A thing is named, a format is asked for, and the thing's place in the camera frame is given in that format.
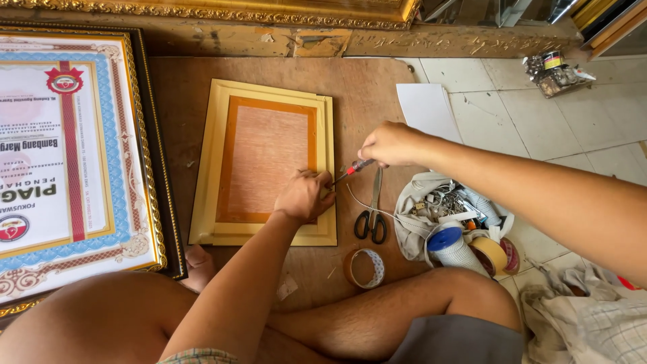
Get person's left hand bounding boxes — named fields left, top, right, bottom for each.
left=273, top=169, right=337, bottom=224

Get person's right hand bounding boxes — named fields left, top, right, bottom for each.
left=357, top=121, right=436, bottom=169

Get red handled screwdriver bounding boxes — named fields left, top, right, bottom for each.
left=331, top=158, right=377, bottom=187

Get yellow taped picture frame back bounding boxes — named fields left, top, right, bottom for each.
left=188, top=78, right=338, bottom=247

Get brown plywood board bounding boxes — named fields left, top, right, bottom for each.
left=148, top=57, right=435, bottom=310

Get white paper sheets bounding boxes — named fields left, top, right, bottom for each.
left=396, top=83, right=464, bottom=144

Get grey cloth with metal hardware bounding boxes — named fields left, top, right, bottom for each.
left=393, top=171, right=515, bottom=263

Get clear double-sided tape roll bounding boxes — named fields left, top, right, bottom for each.
left=344, top=248, right=386, bottom=290

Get long gold carved moulding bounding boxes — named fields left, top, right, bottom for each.
left=0, top=10, right=582, bottom=59

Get person's legs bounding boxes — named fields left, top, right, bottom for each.
left=0, top=245, right=526, bottom=364

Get brown masking tape roll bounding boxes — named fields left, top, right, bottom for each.
left=469, top=237, right=509, bottom=276

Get red printed tape roll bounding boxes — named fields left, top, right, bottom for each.
left=500, top=238, right=521, bottom=276

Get small tray with tape rolls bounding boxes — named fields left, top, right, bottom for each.
left=523, top=50, right=597, bottom=99

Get framed certificate with gold border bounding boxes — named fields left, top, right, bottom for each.
left=0, top=23, right=189, bottom=319

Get checked cloth rag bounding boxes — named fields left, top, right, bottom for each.
left=521, top=260, right=647, bottom=364

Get white braided cord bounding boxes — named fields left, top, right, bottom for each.
left=346, top=183, right=430, bottom=234

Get black handled scissors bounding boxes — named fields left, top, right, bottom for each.
left=354, top=167, right=388, bottom=245

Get spool of white cord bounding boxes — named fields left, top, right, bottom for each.
left=427, top=226, right=490, bottom=278

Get ornate gold picture frame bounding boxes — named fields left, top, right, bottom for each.
left=0, top=0, right=423, bottom=31

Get stack of frame mouldings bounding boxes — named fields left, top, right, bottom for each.
left=422, top=0, right=647, bottom=60

